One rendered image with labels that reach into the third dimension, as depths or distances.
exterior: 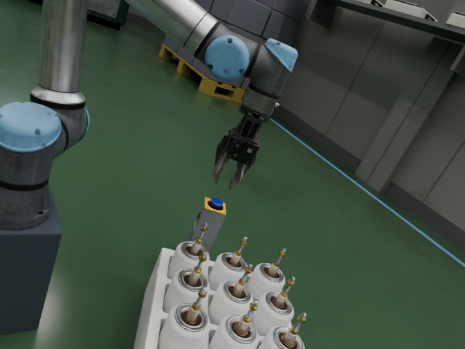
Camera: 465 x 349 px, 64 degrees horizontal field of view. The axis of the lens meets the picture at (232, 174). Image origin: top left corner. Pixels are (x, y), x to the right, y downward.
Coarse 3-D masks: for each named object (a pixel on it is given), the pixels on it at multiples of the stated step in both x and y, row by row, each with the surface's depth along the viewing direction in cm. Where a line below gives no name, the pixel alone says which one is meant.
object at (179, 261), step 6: (180, 246) 101; (180, 252) 99; (174, 258) 101; (180, 258) 99; (186, 258) 98; (174, 264) 100; (180, 264) 99; (186, 264) 98; (192, 264) 98; (204, 264) 100; (168, 270) 103; (174, 270) 100; (168, 276) 102
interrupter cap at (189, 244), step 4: (184, 244) 102; (188, 244) 103; (184, 248) 101; (188, 248) 102; (200, 248) 104; (204, 248) 104; (184, 252) 99; (188, 252) 100; (200, 252) 102; (188, 256) 98; (192, 256) 99; (196, 256) 99
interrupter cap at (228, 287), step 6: (228, 282) 95; (234, 282) 96; (228, 288) 93; (246, 288) 96; (228, 294) 91; (234, 294) 92; (246, 294) 94; (234, 300) 90; (240, 300) 91; (246, 300) 92
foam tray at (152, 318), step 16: (160, 256) 106; (160, 272) 101; (208, 272) 112; (160, 288) 95; (144, 304) 108; (160, 304) 90; (208, 304) 101; (144, 320) 94; (160, 320) 86; (144, 336) 84; (208, 336) 87
